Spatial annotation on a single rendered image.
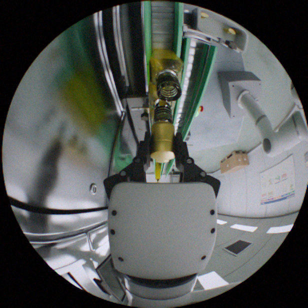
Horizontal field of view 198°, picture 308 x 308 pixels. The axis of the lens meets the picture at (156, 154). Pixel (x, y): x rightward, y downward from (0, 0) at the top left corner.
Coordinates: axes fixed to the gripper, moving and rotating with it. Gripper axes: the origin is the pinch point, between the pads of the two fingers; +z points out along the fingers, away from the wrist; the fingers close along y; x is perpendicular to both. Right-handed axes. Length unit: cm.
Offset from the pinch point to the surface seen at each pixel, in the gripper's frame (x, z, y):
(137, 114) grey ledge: -15.6, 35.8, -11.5
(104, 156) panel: -6.1, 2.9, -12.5
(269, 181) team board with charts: -159, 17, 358
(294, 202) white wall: -54, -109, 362
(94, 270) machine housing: -12.6, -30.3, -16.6
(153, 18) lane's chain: 30.2, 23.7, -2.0
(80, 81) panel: 10.3, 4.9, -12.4
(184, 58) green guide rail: 12.5, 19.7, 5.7
